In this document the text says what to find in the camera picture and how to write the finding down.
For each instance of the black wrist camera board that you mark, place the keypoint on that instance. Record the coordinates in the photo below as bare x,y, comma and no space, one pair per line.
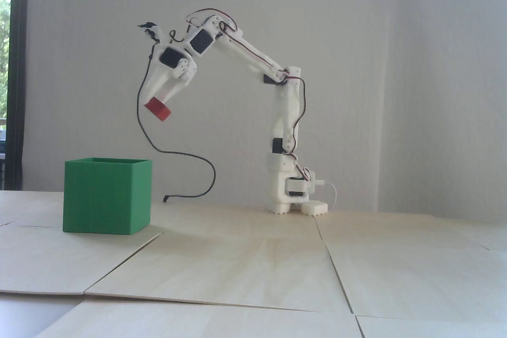
150,31

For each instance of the dark window frame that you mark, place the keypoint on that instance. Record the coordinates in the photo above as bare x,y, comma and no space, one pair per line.
18,76

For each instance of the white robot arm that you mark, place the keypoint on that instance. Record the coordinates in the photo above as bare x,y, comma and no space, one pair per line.
287,116

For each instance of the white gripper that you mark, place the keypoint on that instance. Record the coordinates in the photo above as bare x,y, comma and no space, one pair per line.
165,73

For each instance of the green box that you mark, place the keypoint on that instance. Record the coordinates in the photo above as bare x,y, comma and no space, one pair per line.
103,199

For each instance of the red block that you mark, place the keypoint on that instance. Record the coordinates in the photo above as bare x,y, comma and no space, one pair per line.
158,109

